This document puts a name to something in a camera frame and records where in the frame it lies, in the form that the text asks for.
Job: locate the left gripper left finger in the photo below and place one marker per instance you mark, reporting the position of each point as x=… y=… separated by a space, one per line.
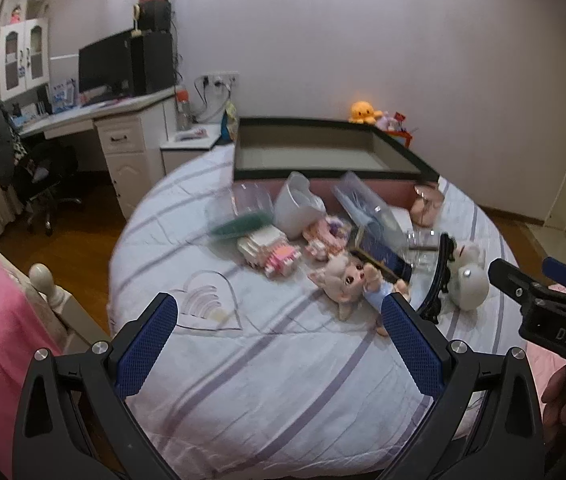
x=73 y=421

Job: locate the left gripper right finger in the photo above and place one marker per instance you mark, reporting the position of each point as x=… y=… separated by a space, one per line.
x=484 y=421

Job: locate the white dragon ball figurine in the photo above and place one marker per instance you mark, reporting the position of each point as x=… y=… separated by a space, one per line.
x=469 y=285

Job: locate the rose gold candle jar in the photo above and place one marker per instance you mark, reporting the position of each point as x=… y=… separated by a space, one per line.
x=426 y=206

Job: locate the blue gold card box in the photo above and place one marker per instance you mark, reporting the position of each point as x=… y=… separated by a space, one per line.
x=369 y=248

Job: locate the cat-eared girl figurine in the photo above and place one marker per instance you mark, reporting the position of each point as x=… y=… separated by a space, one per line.
x=347 y=280

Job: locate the clear plastic case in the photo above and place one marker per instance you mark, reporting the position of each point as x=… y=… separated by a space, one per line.
x=368 y=210

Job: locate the pink purple block toy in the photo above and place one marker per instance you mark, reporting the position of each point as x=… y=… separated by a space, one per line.
x=327 y=237

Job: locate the white egg-shaped cup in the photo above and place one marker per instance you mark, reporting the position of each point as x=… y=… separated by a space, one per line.
x=296 y=207

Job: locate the clear dome teal base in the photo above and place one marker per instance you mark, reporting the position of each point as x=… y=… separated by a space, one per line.
x=239 y=210

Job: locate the pink storage box black rim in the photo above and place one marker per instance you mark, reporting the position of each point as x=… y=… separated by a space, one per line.
x=268 y=149

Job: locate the pink printed pillow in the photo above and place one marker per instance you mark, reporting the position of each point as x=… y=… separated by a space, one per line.
x=544 y=364

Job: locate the white bedpost knob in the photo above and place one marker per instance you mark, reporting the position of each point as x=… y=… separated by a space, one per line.
x=42 y=279

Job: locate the red picture storage box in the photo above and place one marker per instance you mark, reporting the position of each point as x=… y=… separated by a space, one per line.
x=403 y=136

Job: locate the purple plush toy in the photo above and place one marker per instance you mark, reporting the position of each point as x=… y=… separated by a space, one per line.
x=387 y=122

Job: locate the orange octopus plush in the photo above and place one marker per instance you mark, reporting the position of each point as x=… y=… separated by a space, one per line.
x=363 y=112

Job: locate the black office chair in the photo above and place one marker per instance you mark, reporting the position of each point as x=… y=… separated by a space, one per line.
x=45 y=180

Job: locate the white desk with drawers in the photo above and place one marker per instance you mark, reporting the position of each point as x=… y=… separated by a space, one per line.
x=131 y=132

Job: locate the white nightstand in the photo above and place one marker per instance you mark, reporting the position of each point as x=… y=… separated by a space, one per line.
x=183 y=146

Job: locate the red cap bottle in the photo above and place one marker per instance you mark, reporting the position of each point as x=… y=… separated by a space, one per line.
x=184 y=115

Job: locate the blue yellow snack bag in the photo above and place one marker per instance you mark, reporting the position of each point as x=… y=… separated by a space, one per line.
x=230 y=122

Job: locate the black computer monitor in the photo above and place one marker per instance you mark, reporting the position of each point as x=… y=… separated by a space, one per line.
x=106 y=64

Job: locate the black computer tower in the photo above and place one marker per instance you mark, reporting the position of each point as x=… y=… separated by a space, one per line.
x=151 y=59

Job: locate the black speaker box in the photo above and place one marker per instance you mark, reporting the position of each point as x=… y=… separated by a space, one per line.
x=153 y=15

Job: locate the white wall cabinet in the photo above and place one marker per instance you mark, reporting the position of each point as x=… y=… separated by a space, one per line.
x=24 y=57

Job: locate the wall power outlet strip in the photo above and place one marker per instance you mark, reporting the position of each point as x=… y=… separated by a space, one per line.
x=229 y=79

